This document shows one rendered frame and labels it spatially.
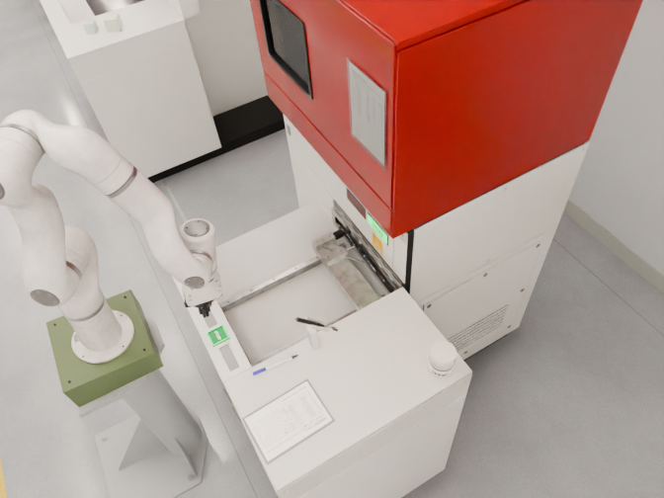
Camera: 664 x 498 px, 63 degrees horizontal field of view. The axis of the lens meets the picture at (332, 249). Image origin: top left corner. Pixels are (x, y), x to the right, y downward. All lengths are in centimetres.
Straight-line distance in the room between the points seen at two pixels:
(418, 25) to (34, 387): 254
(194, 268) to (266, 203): 211
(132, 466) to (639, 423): 221
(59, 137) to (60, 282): 43
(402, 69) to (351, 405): 89
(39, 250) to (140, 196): 33
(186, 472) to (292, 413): 113
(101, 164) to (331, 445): 89
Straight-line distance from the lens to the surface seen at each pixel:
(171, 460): 264
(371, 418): 153
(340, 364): 160
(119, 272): 331
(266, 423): 155
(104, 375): 183
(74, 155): 122
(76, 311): 168
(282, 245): 205
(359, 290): 183
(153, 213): 128
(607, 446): 271
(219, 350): 169
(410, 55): 116
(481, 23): 125
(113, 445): 277
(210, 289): 149
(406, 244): 157
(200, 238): 133
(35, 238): 146
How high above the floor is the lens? 239
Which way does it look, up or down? 51 degrees down
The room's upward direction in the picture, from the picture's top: 6 degrees counter-clockwise
